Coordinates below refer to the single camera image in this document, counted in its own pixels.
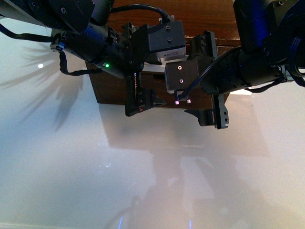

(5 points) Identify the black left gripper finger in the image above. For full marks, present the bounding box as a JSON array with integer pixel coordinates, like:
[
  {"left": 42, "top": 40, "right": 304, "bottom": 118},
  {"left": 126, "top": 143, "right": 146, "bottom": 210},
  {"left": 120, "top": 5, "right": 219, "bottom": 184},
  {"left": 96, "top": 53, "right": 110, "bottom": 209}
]
[{"left": 185, "top": 94, "right": 229, "bottom": 129}]

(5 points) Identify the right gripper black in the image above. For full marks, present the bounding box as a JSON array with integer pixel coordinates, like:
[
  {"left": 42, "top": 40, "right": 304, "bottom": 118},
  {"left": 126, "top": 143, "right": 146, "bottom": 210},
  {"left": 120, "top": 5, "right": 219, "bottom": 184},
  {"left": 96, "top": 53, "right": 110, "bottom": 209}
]
[{"left": 188, "top": 31, "right": 230, "bottom": 94}]

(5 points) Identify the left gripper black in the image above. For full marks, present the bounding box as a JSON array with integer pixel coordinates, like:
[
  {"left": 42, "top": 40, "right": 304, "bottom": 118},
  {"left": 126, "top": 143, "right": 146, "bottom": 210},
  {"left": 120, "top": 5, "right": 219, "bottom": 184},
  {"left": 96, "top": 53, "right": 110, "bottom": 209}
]
[{"left": 122, "top": 22, "right": 166, "bottom": 117}]

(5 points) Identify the white drawer handle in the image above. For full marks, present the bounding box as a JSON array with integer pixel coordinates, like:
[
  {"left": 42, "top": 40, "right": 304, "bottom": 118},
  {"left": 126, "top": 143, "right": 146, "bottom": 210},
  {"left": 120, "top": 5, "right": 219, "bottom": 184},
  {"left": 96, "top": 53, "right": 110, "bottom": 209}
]
[{"left": 142, "top": 62, "right": 165, "bottom": 74}]

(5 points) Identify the dark wooden drawer box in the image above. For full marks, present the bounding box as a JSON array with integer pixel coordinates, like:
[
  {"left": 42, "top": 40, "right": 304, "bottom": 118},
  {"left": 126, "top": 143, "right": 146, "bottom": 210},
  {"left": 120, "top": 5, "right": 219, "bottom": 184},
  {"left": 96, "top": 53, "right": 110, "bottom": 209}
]
[{"left": 90, "top": 0, "right": 240, "bottom": 108}]

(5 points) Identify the right camera blue cable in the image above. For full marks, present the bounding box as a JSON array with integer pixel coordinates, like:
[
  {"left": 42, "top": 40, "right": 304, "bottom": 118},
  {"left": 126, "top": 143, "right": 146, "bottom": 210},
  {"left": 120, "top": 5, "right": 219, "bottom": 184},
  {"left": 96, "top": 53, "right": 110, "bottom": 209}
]
[{"left": 174, "top": 46, "right": 243, "bottom": 105}]

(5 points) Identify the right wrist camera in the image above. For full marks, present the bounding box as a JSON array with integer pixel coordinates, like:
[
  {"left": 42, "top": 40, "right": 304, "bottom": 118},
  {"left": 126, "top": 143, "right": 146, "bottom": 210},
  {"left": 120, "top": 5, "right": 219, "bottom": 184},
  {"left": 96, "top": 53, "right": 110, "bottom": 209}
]
[{"left": 164, "top": 60, "right": 204, "bottom": 94}]

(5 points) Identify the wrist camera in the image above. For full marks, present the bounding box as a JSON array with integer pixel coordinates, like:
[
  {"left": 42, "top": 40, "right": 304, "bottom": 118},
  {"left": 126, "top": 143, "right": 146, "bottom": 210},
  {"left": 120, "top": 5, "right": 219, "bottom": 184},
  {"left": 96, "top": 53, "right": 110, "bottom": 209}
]
[
  {"left": 164, "top": 60, "right": 204, "bottom": 94},
  {"left": 145, "top": 21, "right": 186, "bottom": 64}
]

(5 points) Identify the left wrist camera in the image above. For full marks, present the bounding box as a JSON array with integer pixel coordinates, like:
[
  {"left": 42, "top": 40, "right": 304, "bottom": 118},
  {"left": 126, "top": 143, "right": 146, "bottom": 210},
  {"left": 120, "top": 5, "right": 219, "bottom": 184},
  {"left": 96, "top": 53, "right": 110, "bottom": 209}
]
[{"left": 145, "top": 21, "right": 186, "bottom": 64}]

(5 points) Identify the left camera black cable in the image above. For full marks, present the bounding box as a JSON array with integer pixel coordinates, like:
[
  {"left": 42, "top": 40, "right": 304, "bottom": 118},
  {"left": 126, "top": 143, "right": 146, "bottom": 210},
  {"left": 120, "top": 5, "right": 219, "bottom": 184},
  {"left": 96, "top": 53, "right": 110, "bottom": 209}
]
[{"left": 111, "top": 4, "right": 176, "bottom": 24}]

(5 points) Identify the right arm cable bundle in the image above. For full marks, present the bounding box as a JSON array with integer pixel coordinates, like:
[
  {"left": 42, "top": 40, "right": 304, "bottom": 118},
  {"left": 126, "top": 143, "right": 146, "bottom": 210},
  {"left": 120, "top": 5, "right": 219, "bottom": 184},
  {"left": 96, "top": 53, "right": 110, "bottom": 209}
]
[{"left": 247, "top": 35, "right": 305, "bottom": 94}]

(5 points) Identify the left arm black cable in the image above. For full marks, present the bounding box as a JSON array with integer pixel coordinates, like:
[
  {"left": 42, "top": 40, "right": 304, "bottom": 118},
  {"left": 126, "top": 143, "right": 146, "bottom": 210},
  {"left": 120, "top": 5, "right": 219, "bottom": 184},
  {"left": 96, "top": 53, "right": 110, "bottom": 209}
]
[{"left": 0, "top": 22, "right": 101, "bottom": 76}]

